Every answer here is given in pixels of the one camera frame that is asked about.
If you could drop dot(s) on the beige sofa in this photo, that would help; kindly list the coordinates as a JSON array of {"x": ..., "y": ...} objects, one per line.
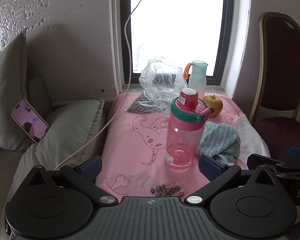
[{"x": 1, "y": 172}]

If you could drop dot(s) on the beige upright pillow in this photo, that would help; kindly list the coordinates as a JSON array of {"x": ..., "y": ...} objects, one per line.
[{"x": 7, "y": 92}]

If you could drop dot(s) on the pink water bottle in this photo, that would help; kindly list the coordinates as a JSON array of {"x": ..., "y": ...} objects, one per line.
[{"x": 182, "y": 140}]

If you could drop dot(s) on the white paper towel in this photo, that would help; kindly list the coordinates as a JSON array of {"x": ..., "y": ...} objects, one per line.
[{"x": 252, "y": 137}]

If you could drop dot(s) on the pile of dark seeds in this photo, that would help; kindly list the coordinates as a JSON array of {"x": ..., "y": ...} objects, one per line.
[{"x": 165, "y": 189}]

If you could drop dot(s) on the teal towel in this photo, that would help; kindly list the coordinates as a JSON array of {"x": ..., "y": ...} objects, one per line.
[{"x": 220, "y": 140}]

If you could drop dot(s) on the crumpled clear plastic bag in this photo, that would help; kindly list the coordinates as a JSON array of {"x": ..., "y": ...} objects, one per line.
[{"x": 160, "y": 82}]

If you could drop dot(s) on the yellow-red apple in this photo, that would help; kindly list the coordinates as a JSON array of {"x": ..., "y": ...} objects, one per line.
[{"x": 213, "y": 105}]

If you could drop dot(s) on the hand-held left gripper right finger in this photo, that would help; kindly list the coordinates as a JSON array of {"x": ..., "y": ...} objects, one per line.
[{"x": 210, "y": 165}]

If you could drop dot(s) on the dark-framed window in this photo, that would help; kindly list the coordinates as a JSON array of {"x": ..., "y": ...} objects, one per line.
[{"x": 177, "y": 25}]

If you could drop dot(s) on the smartphone in pink case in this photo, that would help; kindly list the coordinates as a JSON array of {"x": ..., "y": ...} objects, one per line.
[{"x": 30, "y": 120}]

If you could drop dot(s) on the maroon banquet chair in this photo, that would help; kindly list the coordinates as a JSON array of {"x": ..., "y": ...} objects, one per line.
[{"x": 285, "y": 75}]

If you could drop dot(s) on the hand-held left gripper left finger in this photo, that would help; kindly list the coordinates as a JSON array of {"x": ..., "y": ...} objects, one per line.
[{"x": 91, "y": 167}]

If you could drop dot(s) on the clear bag of dark seeds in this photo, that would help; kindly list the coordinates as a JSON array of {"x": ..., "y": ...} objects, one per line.
[{"x": 138, "y": 106}]

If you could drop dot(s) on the pink printed blanket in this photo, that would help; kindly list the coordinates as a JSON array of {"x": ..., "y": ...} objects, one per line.
[{"x": 135, "y": 142}]

